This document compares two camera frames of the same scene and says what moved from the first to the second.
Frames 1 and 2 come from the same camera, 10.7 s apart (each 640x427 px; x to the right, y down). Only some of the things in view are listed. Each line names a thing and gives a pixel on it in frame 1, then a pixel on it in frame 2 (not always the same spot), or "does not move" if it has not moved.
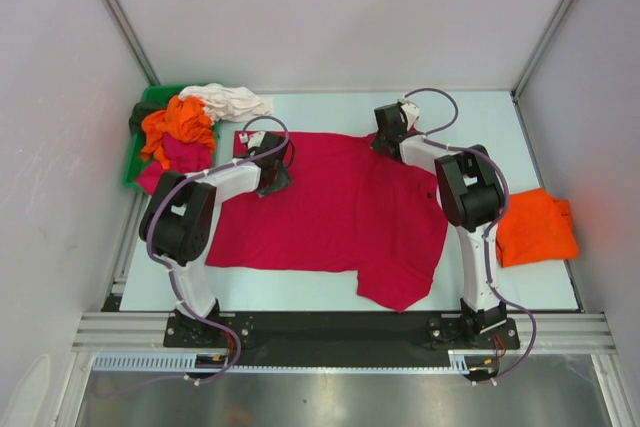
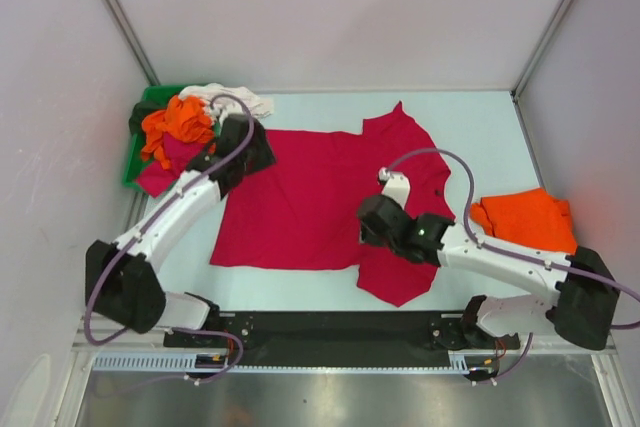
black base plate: x=336 y=339 does not move
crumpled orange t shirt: x=183 y=117 does not move
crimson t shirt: x=342 y=209 does not move
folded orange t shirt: x=535 y=227 does not move
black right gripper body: x=378 y=142 → x=366 y=236
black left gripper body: x=281 y=181 → x=258 y=157
